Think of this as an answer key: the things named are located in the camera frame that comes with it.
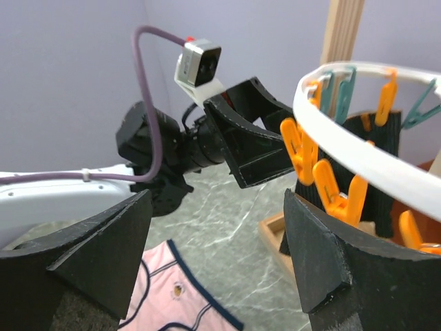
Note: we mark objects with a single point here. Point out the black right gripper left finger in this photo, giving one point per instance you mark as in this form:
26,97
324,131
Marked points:
80,277

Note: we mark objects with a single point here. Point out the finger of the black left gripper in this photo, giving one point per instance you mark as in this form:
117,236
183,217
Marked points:
254,155
253,101

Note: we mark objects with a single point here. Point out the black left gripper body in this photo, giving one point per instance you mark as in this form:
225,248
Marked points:
198,147

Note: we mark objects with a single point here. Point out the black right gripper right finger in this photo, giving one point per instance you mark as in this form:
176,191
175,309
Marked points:
350,280

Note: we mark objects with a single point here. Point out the orange clothes peg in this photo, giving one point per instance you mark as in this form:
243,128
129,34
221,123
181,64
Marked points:
412,237
387,98
302,150
346,208

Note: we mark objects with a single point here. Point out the pink underwear navy trim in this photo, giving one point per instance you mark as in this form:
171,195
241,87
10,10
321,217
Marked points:
167,296

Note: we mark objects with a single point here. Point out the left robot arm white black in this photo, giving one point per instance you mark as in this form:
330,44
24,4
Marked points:
84,193

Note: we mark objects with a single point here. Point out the black ribbed underwear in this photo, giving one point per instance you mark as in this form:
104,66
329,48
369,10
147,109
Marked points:
360,132

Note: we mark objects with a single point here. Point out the rust orange underwear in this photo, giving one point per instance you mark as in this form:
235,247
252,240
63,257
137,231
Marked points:
418,190

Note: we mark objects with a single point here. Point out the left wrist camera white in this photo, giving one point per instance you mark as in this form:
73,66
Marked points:
196,70

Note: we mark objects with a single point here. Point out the wooden drying rack frame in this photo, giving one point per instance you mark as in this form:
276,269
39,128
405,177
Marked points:
340,35

